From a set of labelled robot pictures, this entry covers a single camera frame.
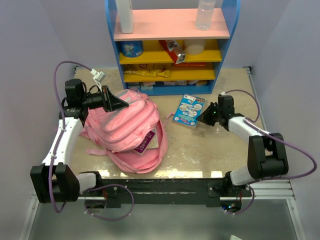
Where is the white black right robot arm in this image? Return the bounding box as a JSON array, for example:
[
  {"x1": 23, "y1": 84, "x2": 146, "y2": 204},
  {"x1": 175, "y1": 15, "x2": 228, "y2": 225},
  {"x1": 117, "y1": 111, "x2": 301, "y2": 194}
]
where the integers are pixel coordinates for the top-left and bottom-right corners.
[{"x1": 196, "y1": 94, "x2": 289, "y2": 197}]

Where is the white translucent cup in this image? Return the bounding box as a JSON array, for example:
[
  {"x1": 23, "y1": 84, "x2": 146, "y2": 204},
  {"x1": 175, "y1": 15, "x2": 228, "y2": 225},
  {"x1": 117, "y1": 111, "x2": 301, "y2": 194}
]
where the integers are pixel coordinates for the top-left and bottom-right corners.
[{"x1": 183, "y1": 39, "x2": 206, "y2": 56}]

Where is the blue cartoon book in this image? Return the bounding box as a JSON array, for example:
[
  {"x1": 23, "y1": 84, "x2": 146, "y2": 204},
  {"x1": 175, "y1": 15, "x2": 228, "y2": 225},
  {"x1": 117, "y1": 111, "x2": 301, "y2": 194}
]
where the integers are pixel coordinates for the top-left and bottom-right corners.
[{"x1": 172, "y1": 94, "x2": 206, "y2": 130}]

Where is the blue pink yellow shelf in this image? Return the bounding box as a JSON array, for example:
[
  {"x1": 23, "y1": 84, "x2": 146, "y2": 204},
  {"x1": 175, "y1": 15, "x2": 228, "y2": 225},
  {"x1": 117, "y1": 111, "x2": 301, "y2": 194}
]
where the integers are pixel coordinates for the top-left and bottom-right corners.
[{"x1": 105, "y1": 0, "x2": 241, "y2": 96}]

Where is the yellow illustrated book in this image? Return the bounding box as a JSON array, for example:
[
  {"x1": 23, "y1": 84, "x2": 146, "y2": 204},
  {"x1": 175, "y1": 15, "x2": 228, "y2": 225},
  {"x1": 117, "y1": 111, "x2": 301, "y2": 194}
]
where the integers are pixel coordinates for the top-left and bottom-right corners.
[{"x1": 147, "y1": 128, "x2": 159, "y2": 150}]

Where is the blue cartoon can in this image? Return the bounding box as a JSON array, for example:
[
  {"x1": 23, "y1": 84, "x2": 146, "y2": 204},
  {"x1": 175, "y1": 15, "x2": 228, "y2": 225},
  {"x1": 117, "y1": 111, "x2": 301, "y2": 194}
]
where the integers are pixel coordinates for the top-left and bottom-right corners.
[{"x1": 120, "y1": 40, "x2": 144, "y2": 58}]

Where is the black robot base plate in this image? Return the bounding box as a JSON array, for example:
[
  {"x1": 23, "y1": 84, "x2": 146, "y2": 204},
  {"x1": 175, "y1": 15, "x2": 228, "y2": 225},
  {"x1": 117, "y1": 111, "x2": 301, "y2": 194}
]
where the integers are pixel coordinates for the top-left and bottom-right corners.
[{"x1": 74, "y1": 177, "x2": 253, "y2": 210}]

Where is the pink student backpack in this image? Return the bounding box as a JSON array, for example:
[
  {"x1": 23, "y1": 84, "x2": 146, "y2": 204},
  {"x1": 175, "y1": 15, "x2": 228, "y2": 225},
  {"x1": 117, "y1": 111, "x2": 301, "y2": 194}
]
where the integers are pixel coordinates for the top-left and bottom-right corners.
[{"x1": 79, "y1": 89, "x2": 168, "y2": 174}]

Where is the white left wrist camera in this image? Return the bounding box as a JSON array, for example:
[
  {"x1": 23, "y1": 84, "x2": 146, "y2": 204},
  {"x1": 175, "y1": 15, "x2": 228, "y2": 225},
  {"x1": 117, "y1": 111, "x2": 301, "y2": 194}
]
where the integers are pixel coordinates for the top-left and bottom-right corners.
[{"x1": 90, "y1": 68, "x2": 106, "y2": 88}]

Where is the red silver snack box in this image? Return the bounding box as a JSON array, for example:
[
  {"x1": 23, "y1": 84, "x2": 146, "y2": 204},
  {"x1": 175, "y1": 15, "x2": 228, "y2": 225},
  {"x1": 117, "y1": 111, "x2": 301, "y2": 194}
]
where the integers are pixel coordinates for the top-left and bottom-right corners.
[{"x1": 158, "y1": 39, "x2": 186, "y2": 65}]

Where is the purple book underneath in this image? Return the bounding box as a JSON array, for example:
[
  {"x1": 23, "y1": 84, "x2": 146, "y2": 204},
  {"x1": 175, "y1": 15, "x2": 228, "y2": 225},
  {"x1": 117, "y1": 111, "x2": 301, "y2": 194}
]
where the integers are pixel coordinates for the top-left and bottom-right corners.
[{"x1": 132, "y1": 130, "x2": 156, "y2": 156}]

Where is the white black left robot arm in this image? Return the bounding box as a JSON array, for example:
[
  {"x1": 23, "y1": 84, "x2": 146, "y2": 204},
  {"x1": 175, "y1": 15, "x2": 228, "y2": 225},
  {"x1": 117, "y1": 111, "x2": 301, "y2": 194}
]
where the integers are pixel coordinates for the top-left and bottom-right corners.
[{"x1": 30, "y1": 78, "x2": 129, "y2": 204}]

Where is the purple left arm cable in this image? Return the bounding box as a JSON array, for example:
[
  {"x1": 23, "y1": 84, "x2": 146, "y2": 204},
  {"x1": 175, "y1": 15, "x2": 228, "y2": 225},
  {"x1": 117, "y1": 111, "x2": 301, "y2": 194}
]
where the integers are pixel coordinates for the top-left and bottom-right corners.
[{"x1": 48, "y1": 60, "x2": 135, "y2": 221}]

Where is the white bottle on shelf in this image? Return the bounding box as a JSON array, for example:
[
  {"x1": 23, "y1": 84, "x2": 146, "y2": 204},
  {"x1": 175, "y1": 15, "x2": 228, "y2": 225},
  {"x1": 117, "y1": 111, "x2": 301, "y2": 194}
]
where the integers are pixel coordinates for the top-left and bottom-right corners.
[{"x1": 115, "y1": 0, "x2": 134, "y2": 34}]

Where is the clear plastic water bottle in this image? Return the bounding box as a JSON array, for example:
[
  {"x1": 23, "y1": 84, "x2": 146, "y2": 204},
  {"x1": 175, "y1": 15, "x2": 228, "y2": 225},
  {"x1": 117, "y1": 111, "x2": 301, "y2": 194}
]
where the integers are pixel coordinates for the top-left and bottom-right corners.
[{"x1": 195, "y1": 0, "x2": 216, "y2": 31}]

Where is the yellow chips bag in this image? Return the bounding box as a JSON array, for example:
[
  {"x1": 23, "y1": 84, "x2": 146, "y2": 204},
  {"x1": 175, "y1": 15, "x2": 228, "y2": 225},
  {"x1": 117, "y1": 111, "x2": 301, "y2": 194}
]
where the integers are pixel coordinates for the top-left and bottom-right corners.
[{"x1": 124, "y1": 63, "x2": 172, "y2": 78}]

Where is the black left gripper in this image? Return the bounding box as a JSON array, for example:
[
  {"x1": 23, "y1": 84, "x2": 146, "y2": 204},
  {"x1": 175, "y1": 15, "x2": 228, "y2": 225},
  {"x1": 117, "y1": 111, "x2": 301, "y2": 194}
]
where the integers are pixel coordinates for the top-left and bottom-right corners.
[{"x1": 81, "y1": 85, "x2": 129, "y2": 113}]

